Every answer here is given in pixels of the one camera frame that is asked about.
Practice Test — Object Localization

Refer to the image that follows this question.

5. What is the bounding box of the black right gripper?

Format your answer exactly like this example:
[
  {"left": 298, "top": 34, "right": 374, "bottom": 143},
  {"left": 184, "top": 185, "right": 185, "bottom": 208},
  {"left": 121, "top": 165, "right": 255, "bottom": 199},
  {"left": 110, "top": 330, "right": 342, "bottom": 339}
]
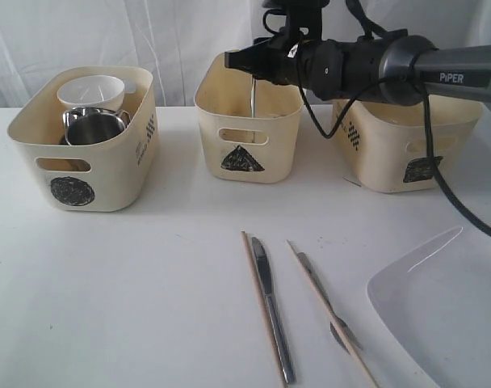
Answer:
[{"left": 224, "top": 37, "right": 322, "bottom": 87}]

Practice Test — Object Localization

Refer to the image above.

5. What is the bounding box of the long stainless steel spoon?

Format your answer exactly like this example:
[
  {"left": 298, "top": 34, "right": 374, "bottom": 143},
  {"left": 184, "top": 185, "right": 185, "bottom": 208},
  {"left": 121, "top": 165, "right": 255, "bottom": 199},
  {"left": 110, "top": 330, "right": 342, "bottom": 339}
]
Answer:
[{"left": 250, "top": 76, "right": 257, "bottom": 144}]

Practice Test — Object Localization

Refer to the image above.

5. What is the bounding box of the white ceramic bowl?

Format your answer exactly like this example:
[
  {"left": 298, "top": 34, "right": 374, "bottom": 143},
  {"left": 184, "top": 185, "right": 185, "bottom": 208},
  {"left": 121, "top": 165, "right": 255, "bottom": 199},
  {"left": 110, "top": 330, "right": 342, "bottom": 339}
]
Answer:
[{"left": 57, "top": 74, "right": 125, "bottom": 111}]

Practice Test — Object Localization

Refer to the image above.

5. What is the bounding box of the steel mug with wire handle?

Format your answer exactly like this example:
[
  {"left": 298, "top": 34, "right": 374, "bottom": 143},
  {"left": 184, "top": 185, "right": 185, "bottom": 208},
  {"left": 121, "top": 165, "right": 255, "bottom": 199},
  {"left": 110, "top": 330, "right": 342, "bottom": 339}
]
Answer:
[{"left": 62, "top": 107, "right": 131, "bottom": 146}]

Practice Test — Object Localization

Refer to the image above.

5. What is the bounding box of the stainless steel table knife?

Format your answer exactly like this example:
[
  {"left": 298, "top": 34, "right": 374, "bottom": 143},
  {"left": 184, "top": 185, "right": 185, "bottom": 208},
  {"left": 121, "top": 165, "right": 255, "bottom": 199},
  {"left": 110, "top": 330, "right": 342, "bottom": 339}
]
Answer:
[{"left": 251, "top": 237, "right": 296, "bottom": 385}]

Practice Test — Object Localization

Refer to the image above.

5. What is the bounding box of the wooden chopstick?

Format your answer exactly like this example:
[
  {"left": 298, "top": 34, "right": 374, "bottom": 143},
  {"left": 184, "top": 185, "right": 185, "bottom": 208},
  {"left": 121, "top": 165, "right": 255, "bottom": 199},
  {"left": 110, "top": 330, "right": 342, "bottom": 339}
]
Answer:
[
  {"left": 241, "top": 230, "right": 287, "bottom": 387},
  {"left": 287, "top": 240, "right": 380, "bottom": 387}
]

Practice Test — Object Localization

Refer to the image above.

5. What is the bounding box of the stainless steel fork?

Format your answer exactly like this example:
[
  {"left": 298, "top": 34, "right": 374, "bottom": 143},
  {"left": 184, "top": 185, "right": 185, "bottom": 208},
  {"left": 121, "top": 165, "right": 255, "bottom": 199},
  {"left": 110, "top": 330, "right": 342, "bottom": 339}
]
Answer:
[{"left": 296, "top": 252, "right": 363, "bottom": 350}]

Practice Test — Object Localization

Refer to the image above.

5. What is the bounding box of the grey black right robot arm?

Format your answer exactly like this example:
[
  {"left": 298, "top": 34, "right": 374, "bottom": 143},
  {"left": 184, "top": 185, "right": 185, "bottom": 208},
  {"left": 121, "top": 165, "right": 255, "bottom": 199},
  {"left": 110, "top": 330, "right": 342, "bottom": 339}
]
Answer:
[{"left": 225, "top": 36, "right": 491, "bottom": 106}]

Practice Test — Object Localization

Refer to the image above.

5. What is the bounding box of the cream bin with triangle mark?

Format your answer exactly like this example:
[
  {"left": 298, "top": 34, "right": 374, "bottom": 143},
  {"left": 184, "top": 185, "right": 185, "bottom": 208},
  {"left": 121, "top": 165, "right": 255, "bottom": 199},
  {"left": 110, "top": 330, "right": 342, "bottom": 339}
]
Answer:
[{"left": 194, "top": 53, "right": 303, "bottom": 183}]

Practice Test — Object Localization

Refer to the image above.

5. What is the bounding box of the cream bin with square mark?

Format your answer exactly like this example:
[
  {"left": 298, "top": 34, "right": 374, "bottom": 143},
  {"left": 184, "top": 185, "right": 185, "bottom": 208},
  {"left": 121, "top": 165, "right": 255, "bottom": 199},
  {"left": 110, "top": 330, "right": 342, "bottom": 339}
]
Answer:
[{"left": 334, "top": 95, "right": 483, "bottom": 193}]

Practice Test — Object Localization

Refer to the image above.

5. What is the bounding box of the cream bin with circle mark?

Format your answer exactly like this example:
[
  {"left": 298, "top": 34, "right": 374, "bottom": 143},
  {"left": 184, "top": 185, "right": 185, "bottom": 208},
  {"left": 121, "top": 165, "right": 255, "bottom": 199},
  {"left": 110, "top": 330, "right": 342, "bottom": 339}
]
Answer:
[{"left": 7, "top": 66, "right": 159, "bottom": 212}]

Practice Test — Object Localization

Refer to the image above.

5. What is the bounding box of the white curtain backdrop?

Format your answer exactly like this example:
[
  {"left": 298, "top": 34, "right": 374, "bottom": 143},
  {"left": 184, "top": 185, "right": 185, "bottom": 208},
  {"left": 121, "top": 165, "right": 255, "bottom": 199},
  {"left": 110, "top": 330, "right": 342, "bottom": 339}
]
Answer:
[{"left": 0, "top": 1, "right": 491, "bottom": 108}]

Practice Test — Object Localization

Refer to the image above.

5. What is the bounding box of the white rectangular plate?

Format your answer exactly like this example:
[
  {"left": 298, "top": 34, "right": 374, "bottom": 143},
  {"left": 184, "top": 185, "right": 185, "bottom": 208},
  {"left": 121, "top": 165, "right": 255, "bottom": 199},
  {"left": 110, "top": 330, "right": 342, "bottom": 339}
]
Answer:
[{"left": 367, "top": 226, "right": 491, "bottom": 387}]

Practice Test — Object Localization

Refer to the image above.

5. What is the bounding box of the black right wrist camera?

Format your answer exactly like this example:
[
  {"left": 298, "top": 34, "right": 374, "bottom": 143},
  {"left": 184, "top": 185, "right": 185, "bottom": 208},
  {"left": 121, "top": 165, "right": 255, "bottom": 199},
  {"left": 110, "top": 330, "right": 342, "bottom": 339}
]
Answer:
[{"left": 262, "top": 0, "right": 330, "bottom": 40}]

